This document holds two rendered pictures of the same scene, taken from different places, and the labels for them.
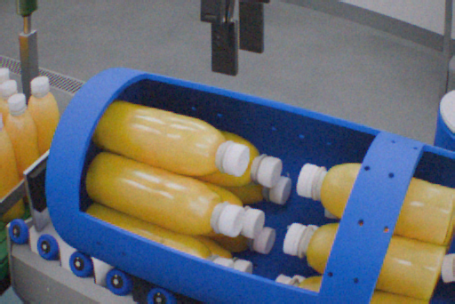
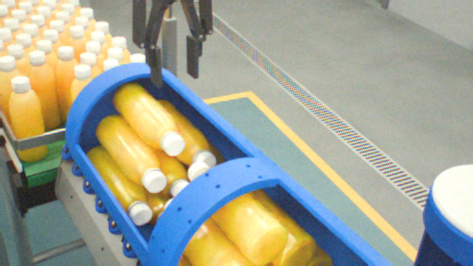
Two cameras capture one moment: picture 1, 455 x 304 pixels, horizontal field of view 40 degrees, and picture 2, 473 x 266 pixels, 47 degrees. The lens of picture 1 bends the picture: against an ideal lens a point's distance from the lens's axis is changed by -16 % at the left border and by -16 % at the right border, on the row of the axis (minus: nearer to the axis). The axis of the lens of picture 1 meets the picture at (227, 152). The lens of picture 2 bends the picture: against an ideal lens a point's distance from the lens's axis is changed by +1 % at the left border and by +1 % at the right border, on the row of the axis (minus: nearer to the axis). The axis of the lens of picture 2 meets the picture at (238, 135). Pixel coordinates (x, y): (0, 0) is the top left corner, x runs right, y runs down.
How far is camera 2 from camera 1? 0.51 m
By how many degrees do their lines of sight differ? 23
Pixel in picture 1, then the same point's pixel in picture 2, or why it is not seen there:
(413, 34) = not seen: outside the picture
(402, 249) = (215, 247)
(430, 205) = (244, 224)
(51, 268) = (78, 183)
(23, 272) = (64, 180)
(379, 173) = (211, 181)
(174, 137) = (143, 118)
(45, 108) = not seen: hidden behind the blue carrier
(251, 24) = (191, 55)
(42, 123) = not seen: hidden behind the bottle
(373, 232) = (182, 220)
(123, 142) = (124, 112)
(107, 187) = (103, 136)
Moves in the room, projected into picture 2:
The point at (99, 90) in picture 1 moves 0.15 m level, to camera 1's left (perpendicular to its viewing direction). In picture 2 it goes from (119, 73) to (64, 54)
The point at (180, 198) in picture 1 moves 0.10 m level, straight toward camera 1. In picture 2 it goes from (130, 156) to (96, 185)
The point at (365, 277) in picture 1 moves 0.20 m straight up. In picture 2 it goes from (167, 252) to (165, 137)
